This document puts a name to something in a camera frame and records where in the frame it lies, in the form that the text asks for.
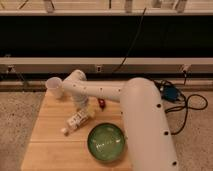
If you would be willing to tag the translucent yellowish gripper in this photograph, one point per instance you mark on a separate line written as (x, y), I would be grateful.
(88, 111)

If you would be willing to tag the white plastic bottle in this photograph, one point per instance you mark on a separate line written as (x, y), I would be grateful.
(74, 122)

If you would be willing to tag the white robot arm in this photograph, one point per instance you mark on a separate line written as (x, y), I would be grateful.
(149, 140)

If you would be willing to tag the green ceramic bowl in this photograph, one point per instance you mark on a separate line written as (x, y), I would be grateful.
(106, 142)

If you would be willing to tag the red small object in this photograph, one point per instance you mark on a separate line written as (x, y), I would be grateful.
(102, 103)

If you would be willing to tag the wall power outlet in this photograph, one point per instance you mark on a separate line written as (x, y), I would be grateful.
(99, 69)

